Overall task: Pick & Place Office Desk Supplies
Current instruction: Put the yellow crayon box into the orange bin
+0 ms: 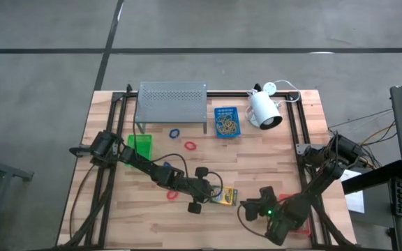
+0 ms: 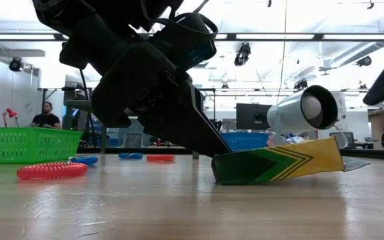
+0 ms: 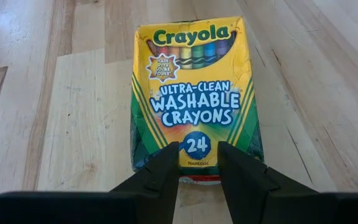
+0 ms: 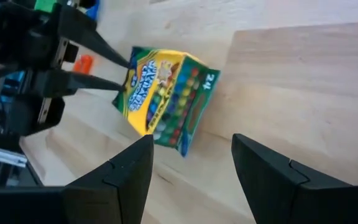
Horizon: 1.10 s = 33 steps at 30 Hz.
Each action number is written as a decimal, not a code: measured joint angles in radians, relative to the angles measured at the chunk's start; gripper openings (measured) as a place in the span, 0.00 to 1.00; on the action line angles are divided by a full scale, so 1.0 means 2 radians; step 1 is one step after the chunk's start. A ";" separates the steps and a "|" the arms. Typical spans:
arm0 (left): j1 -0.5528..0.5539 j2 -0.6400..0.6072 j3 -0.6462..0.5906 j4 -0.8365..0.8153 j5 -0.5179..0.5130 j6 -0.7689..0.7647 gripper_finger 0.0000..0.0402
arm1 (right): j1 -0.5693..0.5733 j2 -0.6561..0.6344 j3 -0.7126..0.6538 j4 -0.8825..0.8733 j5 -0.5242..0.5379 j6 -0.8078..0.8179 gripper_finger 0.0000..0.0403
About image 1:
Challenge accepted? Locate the grey side table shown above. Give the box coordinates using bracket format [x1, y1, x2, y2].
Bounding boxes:
[0, 152, 34, 251]

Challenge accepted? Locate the grey arm base bracket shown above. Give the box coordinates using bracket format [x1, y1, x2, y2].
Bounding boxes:
[295, 143, 315, 156]
[68, 146, 96, 157]

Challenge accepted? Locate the pile of yellow rubber bands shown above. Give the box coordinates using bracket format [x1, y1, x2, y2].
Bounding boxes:
[216, 114, 239, 136]

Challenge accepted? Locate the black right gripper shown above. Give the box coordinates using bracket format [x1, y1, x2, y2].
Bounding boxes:
[241, 186, 282, 224]

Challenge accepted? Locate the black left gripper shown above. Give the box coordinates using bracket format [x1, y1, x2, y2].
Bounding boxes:
[183, 166, 223, 215]

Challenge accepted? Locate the black desk bar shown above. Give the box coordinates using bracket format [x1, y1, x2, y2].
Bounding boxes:
[342, 160, 402, 195]

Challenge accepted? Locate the grey perforated metal shelf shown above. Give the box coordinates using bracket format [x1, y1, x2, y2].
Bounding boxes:
[134, 81, 209, 135]

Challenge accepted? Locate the red plastic basket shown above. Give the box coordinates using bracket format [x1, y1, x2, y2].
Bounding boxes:
[277, 193, 312, 238]

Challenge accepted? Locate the white lamp cable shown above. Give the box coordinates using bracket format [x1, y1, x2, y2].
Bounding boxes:
[262, 79, 302, 104]

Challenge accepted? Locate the black aluminium table frame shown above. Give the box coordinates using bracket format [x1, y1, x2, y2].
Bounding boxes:
[59, 83, 357, 250]

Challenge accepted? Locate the crayon box with blue print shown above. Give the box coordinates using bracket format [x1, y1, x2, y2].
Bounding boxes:
[210, 185, 239, 207]

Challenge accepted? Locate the white spot lamp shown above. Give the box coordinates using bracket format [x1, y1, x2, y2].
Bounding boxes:
[245, 89, 284, 130]

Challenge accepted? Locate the orange and black cable bundle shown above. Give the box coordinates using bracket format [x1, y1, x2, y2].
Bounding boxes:
[328, 107, 397, 170]

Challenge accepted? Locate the green plastic basket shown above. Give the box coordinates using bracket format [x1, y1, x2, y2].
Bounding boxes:
[126, 134, 153, 161]

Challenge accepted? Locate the white paper sheet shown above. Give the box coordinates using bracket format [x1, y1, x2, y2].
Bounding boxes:
[338, 167, 366, 214]

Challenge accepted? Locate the blue plastic basket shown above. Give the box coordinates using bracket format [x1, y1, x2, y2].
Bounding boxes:
[214, 106, 242, 139]

